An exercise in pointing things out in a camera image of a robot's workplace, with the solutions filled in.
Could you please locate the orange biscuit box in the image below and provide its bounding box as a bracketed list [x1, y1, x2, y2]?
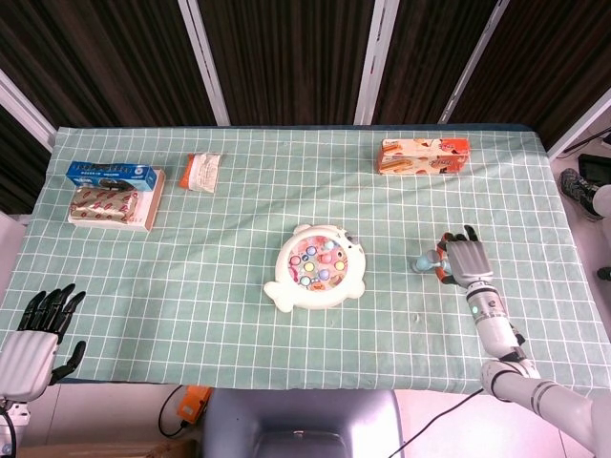
[379, 137, 472, 177]

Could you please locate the white whack-a-mole toy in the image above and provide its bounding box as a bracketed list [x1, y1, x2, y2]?
[263, 223, 368, 314]

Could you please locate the green checked tablecloth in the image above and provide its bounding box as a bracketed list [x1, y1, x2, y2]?
[0, 125, 611, 397]

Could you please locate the blue cookie box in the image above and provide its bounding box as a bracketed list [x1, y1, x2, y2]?
[65, 161, 161, 193]

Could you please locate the black device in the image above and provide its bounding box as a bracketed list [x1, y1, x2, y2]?
[578, 153, 611, 183]

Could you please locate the gold pack with red lips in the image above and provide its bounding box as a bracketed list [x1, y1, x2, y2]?
[68, 186, 140, 224]

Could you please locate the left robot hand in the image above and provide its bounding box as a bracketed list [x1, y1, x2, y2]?
[0, 283, 88, 402]

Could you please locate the white partition post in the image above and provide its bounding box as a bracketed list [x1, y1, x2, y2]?
[0, 69, 58, 154]
[547, 90, 611, 160]
[437, 0, 511, 124]
[353, 0, 401, 126]
[178, 0, 232, 127]

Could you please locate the black cable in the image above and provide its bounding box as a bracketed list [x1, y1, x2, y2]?
[158, 384, 190, 438]
[398, 386, 486, 449]

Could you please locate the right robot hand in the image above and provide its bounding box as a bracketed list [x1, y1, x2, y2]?
[434, 224, 495, 288]

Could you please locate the orange white snack packet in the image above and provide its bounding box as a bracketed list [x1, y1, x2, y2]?
[179, 152, 223, 195]

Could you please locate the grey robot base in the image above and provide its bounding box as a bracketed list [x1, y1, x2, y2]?
[202, 388, 406, 458]

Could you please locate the light blue toy hammer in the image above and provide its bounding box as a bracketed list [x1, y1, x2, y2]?
[412, 248, 453, 276]

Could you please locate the grey patterned shoe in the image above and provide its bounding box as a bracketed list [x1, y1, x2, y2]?
[558, 167, 605, 221]

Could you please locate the orange device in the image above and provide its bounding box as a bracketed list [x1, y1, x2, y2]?
[177, 385, 212, 424]

